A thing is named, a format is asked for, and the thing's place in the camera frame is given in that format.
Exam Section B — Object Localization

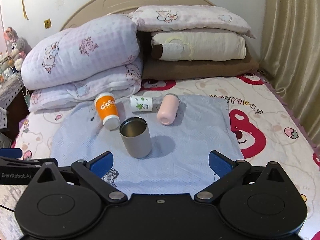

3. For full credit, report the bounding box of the grey metal tumbler cup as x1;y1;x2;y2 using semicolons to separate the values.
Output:
119;117;152;159

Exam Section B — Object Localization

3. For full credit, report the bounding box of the orange white paper cup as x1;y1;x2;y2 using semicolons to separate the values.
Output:
94;92;120;131

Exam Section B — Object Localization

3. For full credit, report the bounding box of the white floral paper cup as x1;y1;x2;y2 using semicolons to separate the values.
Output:
129;95;153;112

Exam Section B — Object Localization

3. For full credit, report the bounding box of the pink tumbler cup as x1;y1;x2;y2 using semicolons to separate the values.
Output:
157;94;180;125

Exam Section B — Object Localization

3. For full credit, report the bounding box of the light blue striped cloth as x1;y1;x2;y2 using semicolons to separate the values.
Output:
51;95;243;196

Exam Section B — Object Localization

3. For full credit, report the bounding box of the cluttered bedside table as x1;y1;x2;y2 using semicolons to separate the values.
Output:
1;55;29;147

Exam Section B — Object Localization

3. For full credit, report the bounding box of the pink checked folded quilt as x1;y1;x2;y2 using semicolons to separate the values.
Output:
21;14;143;112

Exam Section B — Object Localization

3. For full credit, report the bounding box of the plush rabbit toy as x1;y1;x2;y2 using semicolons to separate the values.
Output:
3;27;26;72

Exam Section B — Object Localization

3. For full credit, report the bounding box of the brown pillow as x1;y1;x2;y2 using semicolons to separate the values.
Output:
142;54;259;81

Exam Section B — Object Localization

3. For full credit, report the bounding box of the cream embroidered pillow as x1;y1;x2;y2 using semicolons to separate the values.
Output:
151;29;247;61

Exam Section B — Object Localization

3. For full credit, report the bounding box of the beige satin curtain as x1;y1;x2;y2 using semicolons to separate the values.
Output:
261;0;319;144

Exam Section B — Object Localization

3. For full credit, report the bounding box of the pink checked bear pillow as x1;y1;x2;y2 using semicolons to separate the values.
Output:
130;5;255;38

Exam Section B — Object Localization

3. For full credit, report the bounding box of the beige wooden headboard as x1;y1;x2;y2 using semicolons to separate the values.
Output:
61;0;213;30

